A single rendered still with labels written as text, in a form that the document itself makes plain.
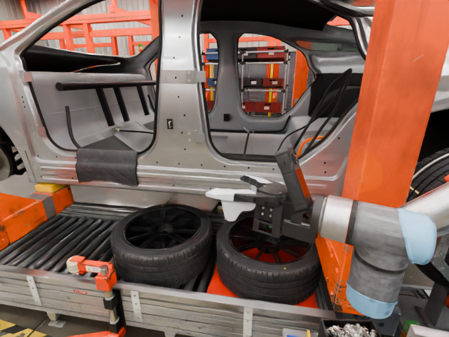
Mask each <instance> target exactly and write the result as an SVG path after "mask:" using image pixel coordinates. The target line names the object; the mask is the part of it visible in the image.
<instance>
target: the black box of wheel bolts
mask: <svg viewBox="0 0 449 337"><path fill-rule="evenodd" d="M320 320H321V321H320V326H319V333H318V337H382V335H381V334H380V332H379V330H378V328H377V327H376V325H375V323H374V322H373V320H352V319H336V318H320Z"/></svg>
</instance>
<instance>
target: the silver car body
mask: <svg viewBox="0 0 449 337"><path fill-rule="evenodd" d="M102 1H105V0H67V1H66V2H64V3H62V4H61V5H58V6H57V7H55V8H54V9H52V10H51V11H49V12H48V13H46V14H45V15H43V16H42V17H40V18H39V19H37V20H36V21H34V22H33V23H32V24H30V25H28V26H27V27H26V28H25V29H23V30H21V31H20V32H18V33H16V34H15V35H13V36H11V37H10V38H9V39H6V40H5V41H3V42H2V43H0V181H4V180H5V179H8V178H9V177H10V176H13V175H23V173H24V172H26V171H27V175H28V178H29V182H33V183H50V184H59V185H77V186H86V187H103V188H112V189H130V190H139V191H156V192H165V193H182V194H191V195H205V196H206V193H207V192H209V191H211V190H213V189H215V188H219V189H234V190H239V189H249V190H251V185H250V184H249V183H246V182H244V181H242V180H240V178H241V177H243V176H245V175H249V176H254V177H259V178H262V179H269V180H271V181H275V182H278V183H281V184H282V185H285V181H284V180H283V176H282V174H281V171H280V169H279V167H278V165H277V161H276V158H275V153H276V152H277V151H279V150H282V149H284V148H289V147H292V148H293V149H294V151H295V152H296V154H297V157H298V159H299V166H300V167H301V171H302V173H303V176H304V179H305V182H306V184H307V187H308V189H309V193H310V195H311V198H312V200H313V203H314V202H315V199H316V196H317V194H318V193H319V194H322V195H326V198H327V196H328V195H334V196H338V197H341V196H342V192H343V185H344V180H345V173H346V169H347V162H348V158H349V150H350V146H351V139H352V135H353V127H354V123H355V116H356V112H357V105H358V100H359V93H360V89H361V82H362V78H363V71H364V66H365V59H366V55H367V48H368V43H369V37H370V32H371V25H372V21H373V14H374V9H375V5H376V0H158V23H159V36H157V37H156V38H155V39H153V40H152V41H151V42H150V43H149V44H148V45H147V46H146V47H145V48H144V49H143V50H142V51H141V52H140V53H139V54H138V55H135V56H133V57H128V58H123V57H118V56H112V55H100V54H94V53H83V52H77V51H70V50H65V49H57V48H53V47H45V46H41V45H34V44H35V43H36V42H38V41H39V40H40V39H41V38H42V37H43V36H44V35H45V34H47V33H48V32H50V31H51V30H52V29H53V28H55V27H57V26H58V25H59V24H61V23H63V22H64V21H66V20H68V19H69V18H71V17H73V16H74V15H76V14H78V13H80V12H82V10H84V9H87V8H89V7H90V6H92V5H95V4H97V3H99V2H102ZM337 16H339V17H341V18H343V19H345V20H347V21H349V24H350V25H351V27H352V29H350V28H346V27H339V26H334V25H329V24H327V23H328V22H330V21H333V20H334V19H335V18H336V17H337ZM205 33H210V34H211V35H212V36H213V37H214V38H215V39H216V44H217V49H218V72H217V78H216V90H215V95H214V105H213V107H212V110H211V111H210V112H209V113H208V109H207V103H206V93H205V87H204V83H205V82H206V72H205V71H203V70H202V60H201V53H200V34H205ZM244 33H253V34H258V35H266V36H270V37H274V38H276V39H279V40H281V41H282V42H284V43H286V44H288V45H290V46H291V47H294V48H295V49H297V50H299V51H300V52H301V53H302V54H303V55H304V57H305V59H306V61H307V65H308V67H309V69H310V70H311V71H312V72H313V75H314V78H315V75H316V77H317V78H315V81H314V82H313V83H312V84H311V85H310V86H309V87H308V88H307V89H306V90H305V91H304V93H303V94H302V95H301V97H300V98H299V99H298V101H297V102H296V103H295V105H294V106H293V107H292V108H291V109H290V110H288V111H287V112H286V113H284V114H282V115H281V116H251V115H249V114H246V112H245V111H244V110H243V107H242V101H241V87H240V80H239V66H238V46H239V38H240V37H241V36H242V35H243V34H244ZM214 35H215V36H214ZM157 58H158V62H157V72H156V80H152V75H151V73H150V66H151V63H153V62H154V61H155V60H156V59H157ZM117 63H120V64H117ZM110 64H113V65H110ZM102 65H105V66H102ZM93 66H96V67H93ZM148 66H149V68H148ZM90 67H92V68H90ZM84 68H87V69H84ZM80 69H84V70H80ZM76 70H79V71H76ZM74 71H76V72H74ZM154 85H156V91H155V89H154ZM446 107H449V47H448V52H447V54H446V59H445V62H444V66H443V69H442V73H441V76H440V81H439V84H438V88H437V91H436V95H435V98H434V103H433V106H432V110H431V111H433V110H437V109H441V108H446ZM12 146H15V147H16V149H17V151H15V152H13V151H12V148H11V147H12ZM78 148H90V149H104V150H131V151H138V154H137V167H136V175H137V179H138V186H137V187H131V186H128V185H120V184H118V183H115V182H113V181H91V182H88V183H79V182H78V177H77V174H76V162H77V158H76V152H77V149H78ZM16 154H20V156H21V158H19V159H18V160H16V161H15V156H16ZM22 162H23V163H24V165H25V167H24V168H21V169H18V168H17V166H19V165H20V164H21V163H22Z"/></svg>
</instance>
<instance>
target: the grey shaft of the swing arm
mask: <svg viewBox="0 0 449 337"><path fill-rule="evenodd" d="M100 274H101V276H103V277H106V276H107V275H108V274H109V269H108V266H107V265H102V266H101V267H100ZM104 293H105V297H104V299H103V302H104V307H105V309H107V310H108V312H109V316H110V321H109V322H108V326H109V330H110V332H112V333H114V334H117V333H118V332H119V331H120V329H121V327H124V328H127V327H126V321H125V316H124V309H123V305H122V299H121V294H120V290H115V289H112V288H111V290H110V291H109V292H108V291H104Z"/></svg>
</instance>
